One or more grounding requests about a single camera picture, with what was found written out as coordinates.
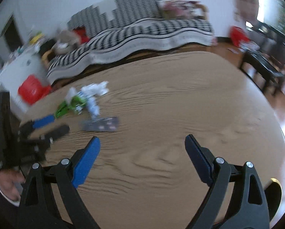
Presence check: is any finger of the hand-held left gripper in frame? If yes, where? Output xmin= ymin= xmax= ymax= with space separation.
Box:
xmin=19 ymin=114 xmax=56 ymax=134
xmin=25 ymin=124 xmax=70 ymax=148

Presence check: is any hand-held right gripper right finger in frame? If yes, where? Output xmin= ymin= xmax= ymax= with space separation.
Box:
xmin=184 ymin=134 xmax=270 ymax=229

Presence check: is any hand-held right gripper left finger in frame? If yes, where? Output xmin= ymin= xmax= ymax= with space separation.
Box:
xmin=16 ymin=136 xmax=101 ymax=229

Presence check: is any dark green packet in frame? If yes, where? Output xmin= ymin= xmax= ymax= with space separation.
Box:
xmin=54 ymin=101 xmax=70 ymax=119

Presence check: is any light green wrapper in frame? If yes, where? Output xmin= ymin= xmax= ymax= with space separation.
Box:
xmin=65 ymin=87 xmax=88 ymax=115

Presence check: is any black bin with yellow rim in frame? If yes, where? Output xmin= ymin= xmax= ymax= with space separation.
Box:
xmin=262 ymin=178 xmax=283 ymax=222

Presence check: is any person's left hand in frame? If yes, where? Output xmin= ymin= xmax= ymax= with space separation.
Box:
xmin=0 ymin=169 xmax=26 ymax=202

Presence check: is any red bear-shaped stool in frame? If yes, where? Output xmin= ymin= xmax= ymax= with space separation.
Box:
xmin=18 ymin=75 xmax=53 ymax=105

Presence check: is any white cabinet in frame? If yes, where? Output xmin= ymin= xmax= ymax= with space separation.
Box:
xmin=0 ymin=50 xmax=52 ymax=110

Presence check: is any wooden sofa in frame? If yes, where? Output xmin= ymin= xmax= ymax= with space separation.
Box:
xmin=41 ymin=2 xmax=216 ymax=89

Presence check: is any group of small bottles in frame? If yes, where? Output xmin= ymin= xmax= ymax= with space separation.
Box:
xmin=0 ymin=45 xmax=35 ymax=74

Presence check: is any yellow toy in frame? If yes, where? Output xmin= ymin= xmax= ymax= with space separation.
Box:
xmin=29 ymin=32 xmax=46 ymax=44

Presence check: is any brown teddy bear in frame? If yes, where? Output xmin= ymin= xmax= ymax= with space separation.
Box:
xmin=54 ymin=30 xmax=79 ymax=54

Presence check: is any red cushion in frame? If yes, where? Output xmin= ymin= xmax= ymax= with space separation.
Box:
xmin=73 ymin=27 xmax=90 ymax=44

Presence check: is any black wooden chair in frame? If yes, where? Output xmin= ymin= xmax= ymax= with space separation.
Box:
xmin=239 ymin=51 xmax=285 ymax=97

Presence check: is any black white striped sofa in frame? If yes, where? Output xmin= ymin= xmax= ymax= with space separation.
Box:
xmin=47 ymin=0 xmax=215 ymax=84

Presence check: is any white plastic bag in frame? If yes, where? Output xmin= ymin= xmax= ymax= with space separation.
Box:
xmin=239 ymin=40 xmax=261 ymax=52

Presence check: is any red plastic bag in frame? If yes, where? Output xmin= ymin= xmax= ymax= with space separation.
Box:
xmin=229 ymin=26 xmax=249 ymax=47

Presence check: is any black side table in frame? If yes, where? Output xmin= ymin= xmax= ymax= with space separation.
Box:
xmin=245 ymin=20 xmax=285 ymax=48

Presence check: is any pink printed cushion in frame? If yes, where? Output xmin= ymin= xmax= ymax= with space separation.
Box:
xmin=158 ymin=0 xmax=200 ymax=19

